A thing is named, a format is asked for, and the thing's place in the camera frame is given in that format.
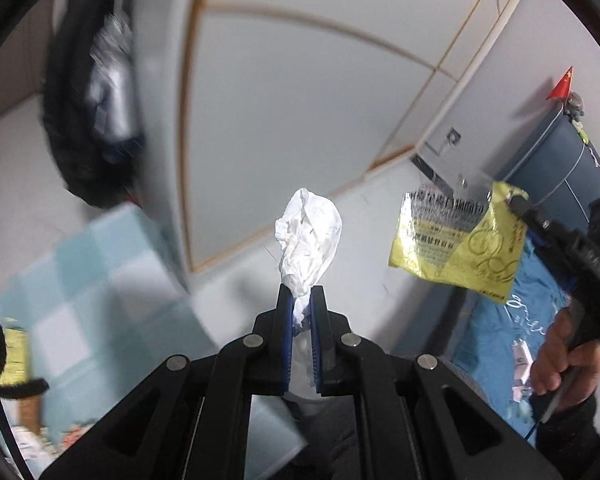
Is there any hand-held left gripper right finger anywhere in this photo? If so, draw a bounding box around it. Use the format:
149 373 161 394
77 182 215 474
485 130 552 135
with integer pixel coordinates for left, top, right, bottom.
310 284 563 480

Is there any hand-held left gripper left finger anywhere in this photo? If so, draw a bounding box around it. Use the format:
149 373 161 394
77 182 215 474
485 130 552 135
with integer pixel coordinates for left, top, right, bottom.
40 284 296 480

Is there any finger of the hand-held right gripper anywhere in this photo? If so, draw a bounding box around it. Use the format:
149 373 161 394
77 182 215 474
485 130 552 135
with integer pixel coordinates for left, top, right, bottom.
508 193 578 256

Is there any yellow printed plastic wrapper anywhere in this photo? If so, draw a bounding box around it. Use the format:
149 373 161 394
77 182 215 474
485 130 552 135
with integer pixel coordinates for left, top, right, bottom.
388 180 531 307

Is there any white tissue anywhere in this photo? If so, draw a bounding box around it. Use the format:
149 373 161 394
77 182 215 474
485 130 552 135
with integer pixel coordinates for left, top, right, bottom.
274 188 343 333

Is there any person's right forearm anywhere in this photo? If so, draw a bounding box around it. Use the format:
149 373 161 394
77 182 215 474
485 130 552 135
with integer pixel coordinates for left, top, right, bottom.
534 391 600 458

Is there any person's right hand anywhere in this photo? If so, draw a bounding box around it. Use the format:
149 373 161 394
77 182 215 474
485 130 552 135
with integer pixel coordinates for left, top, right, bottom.
530 305 600 413

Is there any person's grey trouser leg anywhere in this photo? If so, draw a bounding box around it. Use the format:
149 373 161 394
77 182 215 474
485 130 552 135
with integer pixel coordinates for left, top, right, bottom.
289 394 363 480

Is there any blue printed bedsheet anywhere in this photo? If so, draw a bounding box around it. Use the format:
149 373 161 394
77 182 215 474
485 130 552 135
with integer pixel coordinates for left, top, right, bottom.
451 234 600 448

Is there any small grey plush toy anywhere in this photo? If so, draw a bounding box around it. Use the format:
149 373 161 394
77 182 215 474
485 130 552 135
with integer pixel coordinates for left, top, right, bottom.
565 90 589 128

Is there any white paper scrap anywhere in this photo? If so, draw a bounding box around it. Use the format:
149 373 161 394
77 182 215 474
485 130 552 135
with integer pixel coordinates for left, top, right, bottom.
509 339 535 405

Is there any small red flag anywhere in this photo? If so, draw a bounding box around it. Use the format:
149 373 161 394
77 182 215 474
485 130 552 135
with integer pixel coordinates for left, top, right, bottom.
546 65 575 101

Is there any teal checked blanket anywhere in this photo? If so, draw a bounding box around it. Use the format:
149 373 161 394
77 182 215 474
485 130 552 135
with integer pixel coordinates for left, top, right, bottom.
0 204 308 463

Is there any yellow packet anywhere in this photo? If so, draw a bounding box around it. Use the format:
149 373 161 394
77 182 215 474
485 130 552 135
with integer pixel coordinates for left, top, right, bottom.
0 317 32 387

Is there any blue upholstered bed frame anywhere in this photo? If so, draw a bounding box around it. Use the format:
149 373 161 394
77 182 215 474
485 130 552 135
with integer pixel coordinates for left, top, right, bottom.
500 110 600 228

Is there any black wall strip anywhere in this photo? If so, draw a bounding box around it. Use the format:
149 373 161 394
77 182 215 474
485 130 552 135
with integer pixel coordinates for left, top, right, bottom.
411 154 457 193

